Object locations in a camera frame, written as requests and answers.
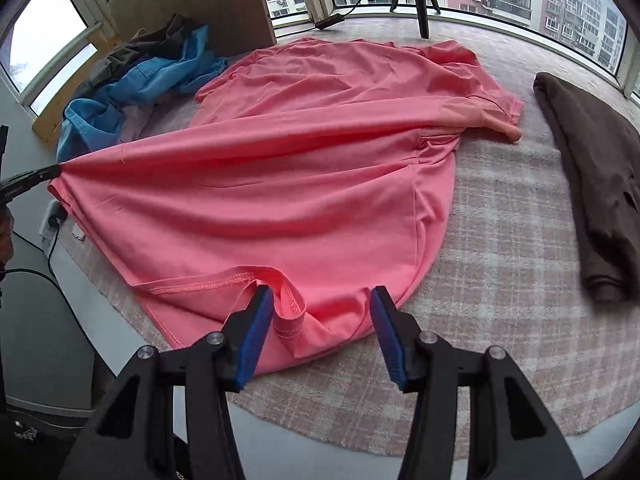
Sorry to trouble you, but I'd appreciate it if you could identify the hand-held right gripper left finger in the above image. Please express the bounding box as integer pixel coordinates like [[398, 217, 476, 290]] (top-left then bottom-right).
[[57, 284, 276, 480]]

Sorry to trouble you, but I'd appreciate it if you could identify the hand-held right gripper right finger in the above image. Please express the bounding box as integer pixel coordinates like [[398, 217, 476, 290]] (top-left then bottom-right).
[[369, 285, 585, 480]]

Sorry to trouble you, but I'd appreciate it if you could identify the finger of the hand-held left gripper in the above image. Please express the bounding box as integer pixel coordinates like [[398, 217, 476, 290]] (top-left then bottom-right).
[[0, 164, 63, 206]]

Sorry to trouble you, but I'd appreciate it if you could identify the pink t-shirt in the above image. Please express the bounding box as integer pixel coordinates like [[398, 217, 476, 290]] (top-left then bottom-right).
[[47, 37, 525, 376]]

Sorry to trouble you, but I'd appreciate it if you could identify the white power strip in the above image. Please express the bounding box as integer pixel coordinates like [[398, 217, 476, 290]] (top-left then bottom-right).
[[40, 200, 71, 241]]

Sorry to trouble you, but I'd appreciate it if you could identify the pink plaid blanket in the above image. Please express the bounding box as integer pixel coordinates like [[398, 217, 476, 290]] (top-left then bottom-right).
[[55, 15, 640, 456]]

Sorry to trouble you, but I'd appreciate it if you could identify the blue garment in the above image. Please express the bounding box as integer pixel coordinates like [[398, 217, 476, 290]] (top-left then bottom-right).
[[56, 25, 228, 163]]

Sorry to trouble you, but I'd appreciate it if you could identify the dark olive garment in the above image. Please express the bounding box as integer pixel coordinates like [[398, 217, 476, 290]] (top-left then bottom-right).
[[87, 12, 201, 86]]

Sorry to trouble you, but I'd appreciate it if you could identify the light wooden board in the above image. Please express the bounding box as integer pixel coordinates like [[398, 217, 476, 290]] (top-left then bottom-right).
[[107, 0, 277, 61]]

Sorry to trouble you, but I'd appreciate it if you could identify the brown garment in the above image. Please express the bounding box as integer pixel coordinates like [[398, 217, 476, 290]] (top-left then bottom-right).
[[532, 72, 640, 303]]

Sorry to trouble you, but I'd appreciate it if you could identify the wooden side rail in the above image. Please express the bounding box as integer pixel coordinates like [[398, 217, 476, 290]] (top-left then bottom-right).
[[31, 7, 121, 148]]

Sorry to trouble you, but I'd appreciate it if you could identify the black cable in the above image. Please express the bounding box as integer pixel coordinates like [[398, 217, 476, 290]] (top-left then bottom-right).
[[0, 230, 101, 361]]

